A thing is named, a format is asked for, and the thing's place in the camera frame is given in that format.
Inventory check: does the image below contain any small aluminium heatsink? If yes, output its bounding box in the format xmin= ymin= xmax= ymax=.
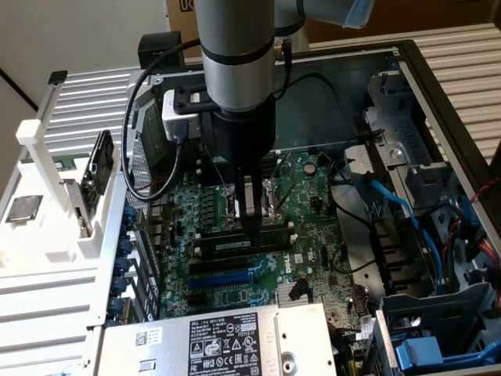
xmin=275 ymin=280 xmax=311 ymax=305

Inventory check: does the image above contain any metal locking lever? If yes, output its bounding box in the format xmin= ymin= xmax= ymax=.
xmin=205 ymin=150 xmax=232 ymax=197
xmin=273 ymin=180 xmax=301 ymax=215

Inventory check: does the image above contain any CPU socket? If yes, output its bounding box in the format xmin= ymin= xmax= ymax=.
xmin=218 ymin=179 xmax=286 ymax=231

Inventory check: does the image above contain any black wire with connector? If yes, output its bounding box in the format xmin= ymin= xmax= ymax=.
xmin=273 ymin=73 xmax=375 ymax=144

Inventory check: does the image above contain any green motherboard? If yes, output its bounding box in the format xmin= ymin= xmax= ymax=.
xmin=150 ymin=150 xmax=373 ymax=353

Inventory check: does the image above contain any black camera cable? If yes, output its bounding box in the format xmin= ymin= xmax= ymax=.
xmin=121 ymin=37 xmax=204 ymax=203

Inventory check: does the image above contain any graphics card with black cooler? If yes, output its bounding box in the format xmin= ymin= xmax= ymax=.
xmin=64 ymin=130 xmax=116 ymax=240

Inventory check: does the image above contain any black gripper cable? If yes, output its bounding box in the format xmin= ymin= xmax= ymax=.
xmin=273 ymin=38 xmax=294 ymax=99

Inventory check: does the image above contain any open PC case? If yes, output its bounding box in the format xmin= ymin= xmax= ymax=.
xmin=84 ymin=38 xmax=501 ymax=376

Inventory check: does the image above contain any silver CPU chip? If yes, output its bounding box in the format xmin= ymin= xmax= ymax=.
xmin=6 ymin=194 xmax=45 ymax=223

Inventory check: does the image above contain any long black expansion slot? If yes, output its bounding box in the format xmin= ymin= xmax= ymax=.
xmin=189 ymin=257 xmax=250 ymax=277

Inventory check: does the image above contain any red black twisted wire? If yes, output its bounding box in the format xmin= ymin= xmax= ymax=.
xmin=468 ymin=180 xmax=501 ymax=204

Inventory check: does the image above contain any flat blue SATA wire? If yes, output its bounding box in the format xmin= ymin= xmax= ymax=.
xmin=362 ymin=172 xmax=424 ymax=236

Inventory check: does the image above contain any red yellow wire bundle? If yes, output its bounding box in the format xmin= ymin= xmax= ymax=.
xmin=471 ymin=230 xmax=500 ymax=258

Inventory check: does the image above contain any silver power supply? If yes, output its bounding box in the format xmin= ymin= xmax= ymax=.
xmin=92 ymin=302 xmax=338 ymax=376

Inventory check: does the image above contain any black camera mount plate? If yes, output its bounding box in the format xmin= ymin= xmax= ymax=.
xmin=174 ymin=85 xmax=216 ymax=115

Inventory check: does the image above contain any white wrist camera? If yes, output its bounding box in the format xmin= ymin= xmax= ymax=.
xmin=161 ymin=89 xmax=205 ymax=143

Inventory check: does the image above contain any grey metal disk bay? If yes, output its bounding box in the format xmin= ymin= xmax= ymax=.
xmin=362 ymin=70 xmax=461 ymax=211

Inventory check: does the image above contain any black box device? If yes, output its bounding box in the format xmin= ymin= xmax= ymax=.
xmin=139 ymin=33 xmax=185 ymax=71

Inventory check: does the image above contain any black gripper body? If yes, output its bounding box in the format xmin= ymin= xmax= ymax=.
xmin=200 ymin=96 xmax=278 ymax=170

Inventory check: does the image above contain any grey plastic drive bay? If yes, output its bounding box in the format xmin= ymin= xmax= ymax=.
xmin=381 ymin=281 xmax=498 ymax=376

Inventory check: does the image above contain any thin blue wire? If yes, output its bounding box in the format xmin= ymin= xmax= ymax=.
xmin=421 ymin=226 xmax=450 ymax=297

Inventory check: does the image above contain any white parts rack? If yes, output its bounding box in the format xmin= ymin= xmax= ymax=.
xmin=0 ymin=118 xmax=132 ymax=277

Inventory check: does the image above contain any printed brown cardboard box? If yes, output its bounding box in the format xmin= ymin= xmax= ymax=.
xmin=166 ymin=0 xmax=201 ymax=33

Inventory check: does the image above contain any plain brown cardboard box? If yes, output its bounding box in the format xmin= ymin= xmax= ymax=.
xmin=305 ymin=0 xmax=501 ymax=43

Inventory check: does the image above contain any blue expansion slot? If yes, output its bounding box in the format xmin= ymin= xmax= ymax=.
xmin=188 ymin=272 xmax=254 ymax=291

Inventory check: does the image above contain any blue plastic latch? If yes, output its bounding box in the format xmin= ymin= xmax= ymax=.
xmin=394 ymin=335 xmax=501 ymax=371

